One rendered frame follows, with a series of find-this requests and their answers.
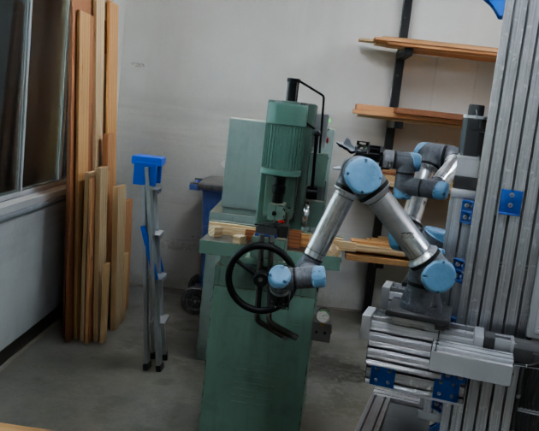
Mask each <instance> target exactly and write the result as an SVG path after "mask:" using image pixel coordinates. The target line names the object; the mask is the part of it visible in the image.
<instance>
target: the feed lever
mask: <svg viewBox="0 0 539 431"><path fill-rule="evenodd" d="M312 134H313V136H314V137H315V140H314V151H313V163H312V175H311V186H308V187H307V189H306V196H305V198H306V199H313V200H316V199H317V192H318V187H316V186H314V182H315V171H316V160H317V140H318V137H319V136H320V135H321V131H320V130H319V129H317V128H316V129H314V130H313V132H312Z"/></svg>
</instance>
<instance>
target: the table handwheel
mask: <svg viewBox="0 0 539 431"><path fill-rule="evenodd" d="M253 250H268V251H273V252H274V253H276V254H277V255H279V256H280V257H281V258H282V259H283V260H284V261H285V262H286V264H287V265H288V266H292V268H296V266H295V264H294V262H293V259H292V258H291V257H290V256H289V255H288V254H287V253H286V252H285V251H284V250H283V249H282V248H280V247H278V246H276V245H273V244H270V243H265V242H256V243H251V244H249V245H245V246H243V247H241V248H240V249H238V250H237V251H236V252H235V253H234V254H233V255H232V257H231V258H230V260H229V262H228V265H227V268H226V272H225V282H226V287H227V289H228V293H229V295H230V297H231V298H232V299H233V301H234V302H235V303H236V304H237V305H238V306H239V307H241V308H242V309H244V310H247V311H249V312H251V313H256V314H269V313H273V312H276V311H278V310H280V309H281V307H280V308H279V307H275V306H272V305H271V306H270V307H269V306H267V307H261V299H262V291H263V286H265V285H266V284H267V283H268V277H269V273H268V267H263V270H259V271H257V272H256V271H254V270H253V269H251V268H249V267H248V266H246V265H245V264H244V263H243V262H242V261H240V260H239V259H240V257H242V256H243V255H244V254H246V253H247V252H249V251H253ZM236 263H238V264H239V265H240V266H241V267H242V268H244V269H246V270H247V271H248V272H249V273H251V274H252V275H254V276H253V282H254V284H255V285H256V286H258V302H257V306H254V305H251V304H248V303H247V302H245V301H244V300H243V299H242V298H241V297H240V296H239V295H238V294H237V292H236V291H235V289H234V285H233V281H232V274H233V269H234V265H235V264H236Z"/></svg>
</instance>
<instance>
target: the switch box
mask: <svg viewBox="0 0 539 431"><path fill-rule="evenodd" d="M321 117H322V114H316V120H315V128H317V129H319V130H320V128H321ZM328 126H329V115H325V114H323V134H322V144H321V149H325V147H326V143H327V142H326V140H327V135H328Z"/></svg>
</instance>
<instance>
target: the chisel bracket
mask: <svg viewBox="0 0 539 431"><path fill-rule="evenodd" d="M286 208H287V203H286V202H283V204H277V203H272V201H271V202H270V203H269V204H268V211H267V220H271V221H273V222H274V223H277V222H278V220H283V219H284V218H285V215H286V212H285V211H286ZM272 211H275V212H276V215H272Z"/></svg>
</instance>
